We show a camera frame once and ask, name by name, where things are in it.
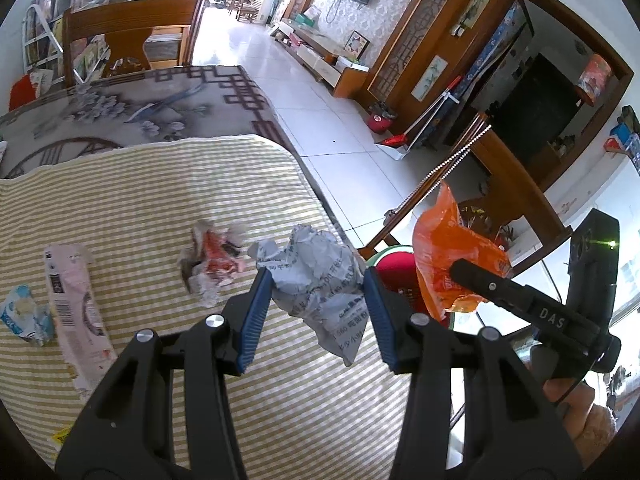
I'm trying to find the blue white wrapper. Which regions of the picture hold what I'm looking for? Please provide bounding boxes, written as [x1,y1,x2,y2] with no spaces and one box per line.
[0,284,56,348]

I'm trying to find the geometric picture frame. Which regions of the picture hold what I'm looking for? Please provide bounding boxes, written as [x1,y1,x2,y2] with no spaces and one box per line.
[345,30,371,60]

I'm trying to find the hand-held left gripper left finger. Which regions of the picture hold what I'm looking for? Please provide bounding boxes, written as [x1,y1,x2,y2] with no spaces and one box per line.
[55,267,275,480]

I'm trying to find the orange snack wrapper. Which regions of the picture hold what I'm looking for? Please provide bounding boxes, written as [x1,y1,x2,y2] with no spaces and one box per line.
[412,181,512,322]

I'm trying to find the low wooden media cabinet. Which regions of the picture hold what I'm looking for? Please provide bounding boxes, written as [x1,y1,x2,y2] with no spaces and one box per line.
[272,17,371,98]

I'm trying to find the red bag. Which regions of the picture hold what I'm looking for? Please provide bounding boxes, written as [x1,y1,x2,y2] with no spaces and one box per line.
[9,74,46,111]

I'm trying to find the yellow striped cloth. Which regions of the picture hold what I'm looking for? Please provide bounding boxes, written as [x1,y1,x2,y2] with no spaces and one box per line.
[0,132,466,480]

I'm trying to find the small scroll painting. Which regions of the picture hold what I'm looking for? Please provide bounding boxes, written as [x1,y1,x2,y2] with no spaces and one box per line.
[411,55,446,101]

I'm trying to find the red bin with green rim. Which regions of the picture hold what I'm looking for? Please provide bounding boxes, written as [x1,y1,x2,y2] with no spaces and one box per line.
[365,244,481,328]

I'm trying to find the red plant pot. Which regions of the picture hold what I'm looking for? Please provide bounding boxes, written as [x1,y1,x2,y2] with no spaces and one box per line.
[367,102,398,133]

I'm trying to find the red white crumpled wrapper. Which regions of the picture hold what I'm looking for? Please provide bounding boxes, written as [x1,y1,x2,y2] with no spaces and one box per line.
[177,220,248,308]

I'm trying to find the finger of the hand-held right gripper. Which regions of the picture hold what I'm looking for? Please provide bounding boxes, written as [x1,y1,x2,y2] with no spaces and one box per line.
[448,259,539,319]

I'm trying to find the grey printed paper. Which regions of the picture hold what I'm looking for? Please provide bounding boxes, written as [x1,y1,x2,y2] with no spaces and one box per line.
[247,224,368,367]

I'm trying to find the blue door poster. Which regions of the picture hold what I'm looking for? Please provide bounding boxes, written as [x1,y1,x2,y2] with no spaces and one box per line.
[452,0,531,111]

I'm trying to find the white-handled broom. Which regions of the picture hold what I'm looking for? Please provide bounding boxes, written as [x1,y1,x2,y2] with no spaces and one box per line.
[400,76,463,153]

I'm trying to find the red dustpan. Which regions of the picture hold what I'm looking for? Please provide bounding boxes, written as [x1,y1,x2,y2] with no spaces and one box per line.
[376,132,416,161]

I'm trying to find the orange hanging calendar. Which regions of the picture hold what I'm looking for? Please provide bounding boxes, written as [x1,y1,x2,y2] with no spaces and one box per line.
[577,54,615,106]

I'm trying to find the grey floral tablecloth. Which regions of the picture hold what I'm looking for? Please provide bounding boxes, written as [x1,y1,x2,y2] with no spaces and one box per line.
[0,64,301,181]

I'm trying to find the white book rack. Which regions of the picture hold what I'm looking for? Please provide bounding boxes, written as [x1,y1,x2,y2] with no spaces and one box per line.
[21,0,111,86]

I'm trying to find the pink wrapper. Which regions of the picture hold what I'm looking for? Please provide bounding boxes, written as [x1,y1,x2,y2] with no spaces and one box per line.
[42,242,118,393]

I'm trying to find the person's right hand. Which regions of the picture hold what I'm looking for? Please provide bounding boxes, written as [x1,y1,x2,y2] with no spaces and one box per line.
[542,381,597,437]

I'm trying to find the tall scroll painting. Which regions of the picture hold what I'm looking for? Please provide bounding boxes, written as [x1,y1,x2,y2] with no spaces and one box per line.
[457,0,503,36]

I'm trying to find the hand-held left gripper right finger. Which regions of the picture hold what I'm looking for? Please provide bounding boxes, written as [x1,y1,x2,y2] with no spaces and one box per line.
[362,266,586,480]

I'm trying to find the wooden dining chair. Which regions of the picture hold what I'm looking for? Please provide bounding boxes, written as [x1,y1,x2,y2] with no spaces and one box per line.
[357,112,573,281]
[61,0,211,86]

